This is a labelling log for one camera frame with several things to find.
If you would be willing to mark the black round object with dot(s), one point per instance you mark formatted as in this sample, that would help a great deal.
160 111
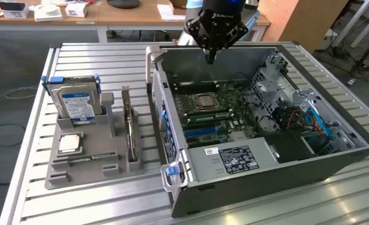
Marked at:
122 3

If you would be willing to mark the white square box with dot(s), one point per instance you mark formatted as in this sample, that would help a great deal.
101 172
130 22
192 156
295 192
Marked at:
48 14

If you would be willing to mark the graphics card with metal bracket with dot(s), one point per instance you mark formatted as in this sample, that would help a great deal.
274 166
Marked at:
129 131

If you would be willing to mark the grey power supply unit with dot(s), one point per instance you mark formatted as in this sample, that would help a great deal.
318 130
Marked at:
209 164

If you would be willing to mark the white floor unit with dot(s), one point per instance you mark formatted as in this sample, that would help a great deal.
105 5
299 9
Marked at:
326 39

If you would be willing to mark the hard disk with blue caddy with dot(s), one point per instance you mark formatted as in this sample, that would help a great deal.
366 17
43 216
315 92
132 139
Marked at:
74 103

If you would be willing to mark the grey parts rack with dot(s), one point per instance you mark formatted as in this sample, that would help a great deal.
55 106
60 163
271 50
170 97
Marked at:
102 145

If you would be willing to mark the green motherboard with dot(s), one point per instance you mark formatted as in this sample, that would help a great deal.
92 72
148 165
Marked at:
238 122

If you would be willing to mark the metal drive cage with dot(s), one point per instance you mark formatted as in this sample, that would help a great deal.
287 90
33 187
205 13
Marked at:
271 98

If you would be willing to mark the black wheeled stand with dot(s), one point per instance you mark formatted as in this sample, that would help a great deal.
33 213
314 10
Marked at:
361 63

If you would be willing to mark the white box with black tablet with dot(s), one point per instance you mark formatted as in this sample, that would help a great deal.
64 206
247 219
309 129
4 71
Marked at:
13 10

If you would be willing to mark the wooden desk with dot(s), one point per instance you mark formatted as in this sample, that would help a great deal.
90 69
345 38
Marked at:
125 16

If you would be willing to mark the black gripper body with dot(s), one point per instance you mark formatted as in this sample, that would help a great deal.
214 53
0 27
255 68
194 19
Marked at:
220 25

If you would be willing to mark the green RAM stick on rack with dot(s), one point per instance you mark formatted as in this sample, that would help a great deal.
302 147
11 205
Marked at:
86 159

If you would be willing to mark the white printed carton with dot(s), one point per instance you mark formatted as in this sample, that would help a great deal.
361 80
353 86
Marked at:
76 10

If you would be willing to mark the white table frame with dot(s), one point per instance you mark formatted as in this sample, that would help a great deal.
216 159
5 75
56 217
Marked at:
367 29

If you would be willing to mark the wooden cabinet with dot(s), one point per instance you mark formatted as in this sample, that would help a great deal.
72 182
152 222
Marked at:
311 18

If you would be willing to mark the open black PC case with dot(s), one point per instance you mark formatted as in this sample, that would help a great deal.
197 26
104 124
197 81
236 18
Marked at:
265 187

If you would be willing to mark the green RAM stick with label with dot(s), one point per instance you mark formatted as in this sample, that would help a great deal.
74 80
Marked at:
209 117

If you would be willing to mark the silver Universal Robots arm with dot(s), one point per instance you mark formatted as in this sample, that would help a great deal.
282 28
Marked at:
185 38

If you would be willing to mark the silver CPU chip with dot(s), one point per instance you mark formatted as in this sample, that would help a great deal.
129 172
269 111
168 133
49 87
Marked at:
68 143

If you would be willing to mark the CPU socket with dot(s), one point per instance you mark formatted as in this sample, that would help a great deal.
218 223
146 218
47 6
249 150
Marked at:
206 101

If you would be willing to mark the metal disk bay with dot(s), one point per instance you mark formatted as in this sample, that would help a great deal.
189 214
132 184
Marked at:
341 136

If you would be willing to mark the blue case latch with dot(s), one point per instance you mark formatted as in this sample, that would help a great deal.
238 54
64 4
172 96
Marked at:
170 170

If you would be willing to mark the blue expansion slot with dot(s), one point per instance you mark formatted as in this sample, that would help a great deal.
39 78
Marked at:
200 132

